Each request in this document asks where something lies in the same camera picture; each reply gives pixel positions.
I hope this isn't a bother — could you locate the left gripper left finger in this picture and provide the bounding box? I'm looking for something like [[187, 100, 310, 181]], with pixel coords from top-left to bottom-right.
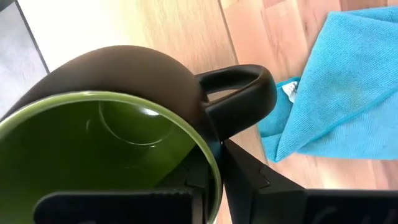
[[33, 146, 221, 224]]

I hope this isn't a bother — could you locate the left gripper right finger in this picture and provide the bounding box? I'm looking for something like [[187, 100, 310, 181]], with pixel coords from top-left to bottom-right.
[[222, 139, 398, 224]]

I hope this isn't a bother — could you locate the black mug green inside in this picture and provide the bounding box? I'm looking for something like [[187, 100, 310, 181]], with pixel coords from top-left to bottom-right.
[[0, 45, 278, 224]]

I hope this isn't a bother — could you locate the blue microfibre cloth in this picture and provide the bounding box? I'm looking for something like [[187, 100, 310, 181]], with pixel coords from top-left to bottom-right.
[[257, 6, 398, 164]]

